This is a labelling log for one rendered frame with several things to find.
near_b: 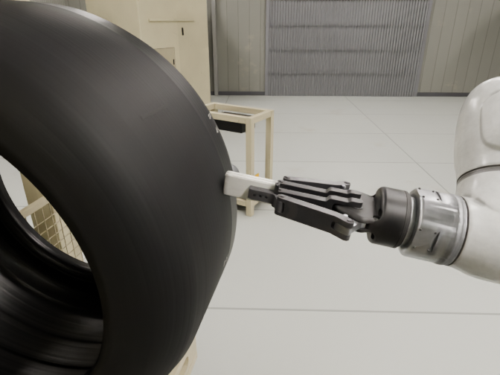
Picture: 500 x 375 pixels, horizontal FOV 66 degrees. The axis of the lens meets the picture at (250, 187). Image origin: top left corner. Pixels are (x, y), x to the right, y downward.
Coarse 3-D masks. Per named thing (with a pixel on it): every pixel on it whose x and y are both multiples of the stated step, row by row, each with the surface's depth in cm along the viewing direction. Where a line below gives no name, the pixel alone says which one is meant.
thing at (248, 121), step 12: (216, 108) 327; (228, 108) 320; (240, 108) 314; (252, 108) 309; (216, 120) 302; (228, 120) 287; (240, 120) 281; (252, 120) 278; (240, 132) 294; (252, 132) 282; (252, 144) 285; (252, 156) 289; (252, 168) 293; (240, 204) 309; (252, 204) 305
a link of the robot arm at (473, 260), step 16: (464, 176) 50; (480, 176) 48; (496, 176) 47; (464, 192) 49; (480, 192) 47; (496, 192) 45; (480, 208) 45; (496, 208) 44; (480, 224) 44; (496, 224) 43; (464, 240) 44; (480, 240) 44; (496, 240) 43; (464, 256) 45; (480, 256) 44; (496, 256) 43; (464, 272) 47; (480, 272) 45; (496, 272) 44
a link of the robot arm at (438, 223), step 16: (416, 192) 48; (432, 192) 48; (416, 208) 46; (432, 208) 45; (448, 208) 45; (464, 208) 45; (416, 224) 45; (432, 224) 44; (448, 224) 44; (464, 224) 44; (416, 240) 45; (432, 240) 45; (448, 240) 44; (416, 256) 47; (432, 256) 46; (448, 256) 45
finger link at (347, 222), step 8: (280, 200) 47; (288, 200) 47; (296, 200) 47; (288, 208) 47; (296, 208) 47; (304, 208) 46; (312, 208) 46; (320, 208) 46; (288, 216) 48; (296, 216) 47; (304, 216) 47; (312, 216) 46; (320, 216) 46; (328, 216) 45; (336, 216) 45; (344, 216) 45; (304, 224) 47; (312, 224) 47; (320, 224) 46; (328, 224) 46; (344, 224) 44; (352, 224) 44; (328, 232) 46; (336, 232) 45; (344, 240) 45
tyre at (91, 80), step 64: (0, 0) 43; (0, 64) 34; (64, 64) 36; (128, 64) 44; (0, 128) 34; (64, 128) 34; (128, 128) 37; (192, 128) 48; (0, 192) 75; (64, 192) 35; (128, 192) 36; (192, 192) 42; (0, 256) 76; (64, 256) 79; (128, 256) 37; (192, 256) 42; (0, 320) 70; (64, 320) 74; (128, 320) 40; (192, 320) 45
